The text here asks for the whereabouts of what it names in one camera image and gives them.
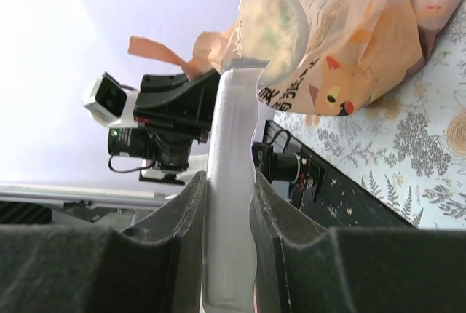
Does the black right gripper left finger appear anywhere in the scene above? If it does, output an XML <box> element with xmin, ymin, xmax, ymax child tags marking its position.
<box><xmin>1</xmin><ymin>171</ymin><xmax>205</xmax><ymax>312</ymax></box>

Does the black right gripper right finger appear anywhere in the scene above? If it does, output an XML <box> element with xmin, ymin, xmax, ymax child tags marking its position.
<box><xmin>250</xmin><ymin>175</ymin><xmax>465</xmax><ymax>312</ymax></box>

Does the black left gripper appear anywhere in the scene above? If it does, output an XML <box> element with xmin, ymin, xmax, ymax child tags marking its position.
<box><xmin>133</xmin><ymin>71</ymin><xmax>220</xmax><ymax>142</ymax></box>

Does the clear plastic scoop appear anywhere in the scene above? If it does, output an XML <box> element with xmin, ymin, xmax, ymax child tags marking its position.
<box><xmin>202</xmin><ymin>0</ymin><xmax>309</xmax><ymax>312</ymax></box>

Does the pink litter bag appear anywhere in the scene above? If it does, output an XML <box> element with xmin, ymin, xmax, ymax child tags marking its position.
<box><xmin>128</xmin><ymin>0</ymin><xmax>462</xmax><ymax>116</ymax></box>

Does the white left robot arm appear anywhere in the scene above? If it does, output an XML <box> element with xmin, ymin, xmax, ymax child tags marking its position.
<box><xmin>107</xmin><ymin>71</ymin><xmax>220</xmax><ymax>186</ymax></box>

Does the floral table mat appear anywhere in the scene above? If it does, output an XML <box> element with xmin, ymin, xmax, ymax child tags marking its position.
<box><xmin>275</xmin><ymin>7</ymin><xmax>465</xmax><ymax>230</ymax></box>

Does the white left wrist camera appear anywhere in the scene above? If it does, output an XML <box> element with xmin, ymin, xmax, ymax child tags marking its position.
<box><xmin>82</xmin><ymin>72</ymin><xmax>139</xmax><ymax>129</ymax></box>

